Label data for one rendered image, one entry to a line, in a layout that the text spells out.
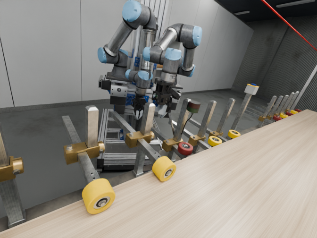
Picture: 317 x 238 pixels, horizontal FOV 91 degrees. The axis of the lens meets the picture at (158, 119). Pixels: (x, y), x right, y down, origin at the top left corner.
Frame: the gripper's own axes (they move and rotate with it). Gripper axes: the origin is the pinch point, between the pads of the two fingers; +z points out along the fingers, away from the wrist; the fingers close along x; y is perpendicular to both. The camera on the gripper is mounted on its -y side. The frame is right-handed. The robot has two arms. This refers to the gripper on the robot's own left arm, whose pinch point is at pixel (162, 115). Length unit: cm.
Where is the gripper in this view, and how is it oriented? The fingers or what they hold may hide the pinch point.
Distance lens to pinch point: 90.0
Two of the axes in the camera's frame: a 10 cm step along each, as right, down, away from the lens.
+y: -7.9, 1.1, -6.0
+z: -1.9, 8.9, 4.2
